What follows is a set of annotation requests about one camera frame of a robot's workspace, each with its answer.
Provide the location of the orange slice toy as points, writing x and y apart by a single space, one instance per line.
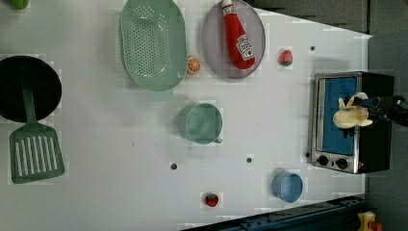
194 65

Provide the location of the red strawberry toy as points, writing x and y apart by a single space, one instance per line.
211 200

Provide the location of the green spatula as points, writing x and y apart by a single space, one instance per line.
35 149

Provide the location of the green pepper toy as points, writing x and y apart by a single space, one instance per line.
19 4

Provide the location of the red plush ketchup bottle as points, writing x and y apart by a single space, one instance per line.
239 46

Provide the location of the black pan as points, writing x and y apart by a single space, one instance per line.
45 81

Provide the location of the green colander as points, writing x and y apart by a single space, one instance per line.
154 47

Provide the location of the peeled plush banana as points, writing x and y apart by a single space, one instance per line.
349 116

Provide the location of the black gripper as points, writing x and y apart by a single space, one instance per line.
392 108

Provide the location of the black toaster oven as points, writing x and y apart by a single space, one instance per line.
355 150

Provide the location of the blue metal rail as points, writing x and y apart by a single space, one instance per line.
333 215

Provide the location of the pink strawberry toy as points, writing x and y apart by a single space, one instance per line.
286 58

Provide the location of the grey oval plate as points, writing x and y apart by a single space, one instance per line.
214 42

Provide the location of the blue cup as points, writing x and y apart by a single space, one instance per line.
287 186

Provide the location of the green mug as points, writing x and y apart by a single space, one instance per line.
201 123

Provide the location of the yellow red toy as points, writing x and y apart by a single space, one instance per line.
369 222

